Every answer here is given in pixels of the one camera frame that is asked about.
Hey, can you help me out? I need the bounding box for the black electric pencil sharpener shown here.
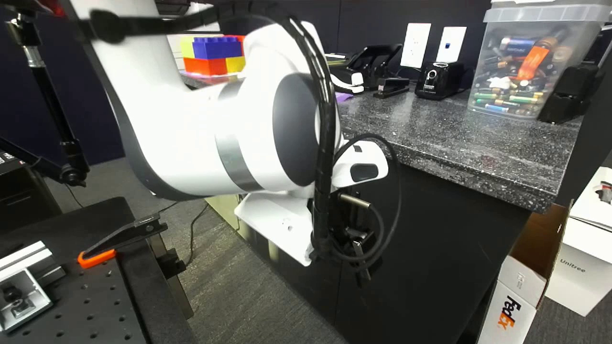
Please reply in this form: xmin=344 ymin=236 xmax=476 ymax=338
xmin=415 ymin=61 xmax=466 ymax=101

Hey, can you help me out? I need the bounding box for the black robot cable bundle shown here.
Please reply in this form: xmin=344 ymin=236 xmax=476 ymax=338
xmin=279 ymin=15 xmax=405 ymax=284

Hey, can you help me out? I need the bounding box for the clear plastic bin of markers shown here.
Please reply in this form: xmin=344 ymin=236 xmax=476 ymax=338
xmin=466 ymin=1 xmax=612 ymax=120

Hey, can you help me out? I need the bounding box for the orange toy block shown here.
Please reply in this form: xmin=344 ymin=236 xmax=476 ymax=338
xmin=181 ymin=55 xmax=229 ymax=76

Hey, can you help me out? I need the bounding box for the FedEx cardboard box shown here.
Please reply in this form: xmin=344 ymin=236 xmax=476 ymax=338
xmin=476 ymin=200 xmax=570 ymax=344

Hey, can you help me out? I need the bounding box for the aluminium mounting bracket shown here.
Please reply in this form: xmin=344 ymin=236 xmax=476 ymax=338
xmin=0 ymin=238 xmax=69 ymax=336

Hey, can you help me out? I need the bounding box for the black perforated robot table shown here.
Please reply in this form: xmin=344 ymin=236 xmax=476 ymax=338
xmin=0 ymin=196 xmax=197 ymax=344

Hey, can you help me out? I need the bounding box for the blue toy block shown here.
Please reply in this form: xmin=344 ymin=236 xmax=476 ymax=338
xmin=191 ymin=34 xmax=245 ymax=61

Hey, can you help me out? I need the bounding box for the white product box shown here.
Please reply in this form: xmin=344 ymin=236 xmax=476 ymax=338
xmin=543 ymin=166 xmax=612 ymax=319

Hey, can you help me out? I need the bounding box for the black stapler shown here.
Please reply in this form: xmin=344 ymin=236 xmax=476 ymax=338
xmin=371 ymin=74 xmax=413 ymax=99

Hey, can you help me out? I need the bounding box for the black clamp with orange handle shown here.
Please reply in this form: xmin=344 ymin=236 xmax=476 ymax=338
xmin=74 ymin=215 xmax=170 ymax=271

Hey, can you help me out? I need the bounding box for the black camera stand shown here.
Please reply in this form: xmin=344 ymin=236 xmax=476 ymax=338
xmin=0 ymin=0 xmax=92 ymax=187

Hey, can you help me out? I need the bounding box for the black cabinet door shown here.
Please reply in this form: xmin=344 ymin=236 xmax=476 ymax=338
xmin=375 ymin=166 xmax=531 ymax=344
xmin=254 ymin=160 xmax=533 ymax=344

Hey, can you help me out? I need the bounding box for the black desktop dispenser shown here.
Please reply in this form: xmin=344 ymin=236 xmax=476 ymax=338
xmin=535 ymin=61 xmax=604 ymax=124

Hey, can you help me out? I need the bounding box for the plain white wall plate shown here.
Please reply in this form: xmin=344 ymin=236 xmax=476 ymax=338
xmin=399 ymin=20 xmax=434 ymax=70

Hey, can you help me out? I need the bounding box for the white wall plate with hole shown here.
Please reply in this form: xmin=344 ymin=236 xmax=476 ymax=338
xmin=434 ymin=24 xmax=468 ymax=64

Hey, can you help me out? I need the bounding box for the speckled granite countertop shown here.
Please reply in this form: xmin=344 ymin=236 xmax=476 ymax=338
xmin=334 ymin=87 xmax=585 ymax=213

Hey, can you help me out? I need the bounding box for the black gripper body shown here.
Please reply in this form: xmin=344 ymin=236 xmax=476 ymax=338
xmin=327 ymin=189 xmax=386 ymax=261

